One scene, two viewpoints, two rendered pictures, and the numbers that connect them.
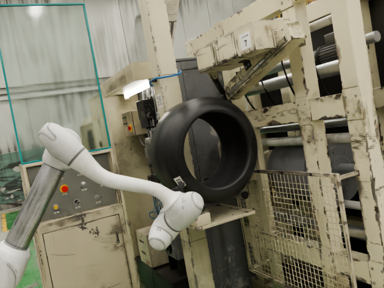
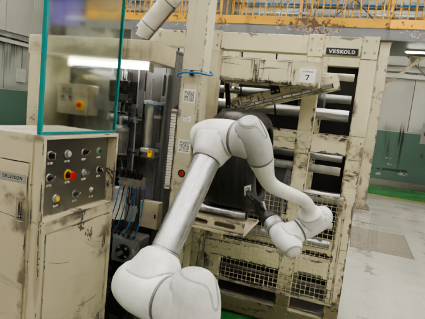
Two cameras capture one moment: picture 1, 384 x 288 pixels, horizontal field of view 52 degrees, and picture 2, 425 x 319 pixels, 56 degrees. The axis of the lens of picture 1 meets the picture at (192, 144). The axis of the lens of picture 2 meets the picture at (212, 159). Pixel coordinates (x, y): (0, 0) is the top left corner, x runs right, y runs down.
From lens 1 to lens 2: 1.79 m
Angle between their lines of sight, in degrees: 45
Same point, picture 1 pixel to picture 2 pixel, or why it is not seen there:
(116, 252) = (100, 259)
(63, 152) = (268, 153)
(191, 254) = (182, 259)
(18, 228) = (182, 232)
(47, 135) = (261, 130)
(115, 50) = not seen: outside the picture
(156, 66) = (201, 60)
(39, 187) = (205, 183)
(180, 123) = not seen: hidden behind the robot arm
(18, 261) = not seen: hidden behind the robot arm
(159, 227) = (296, 235)
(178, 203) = (322, 216)
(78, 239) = (74, 242)
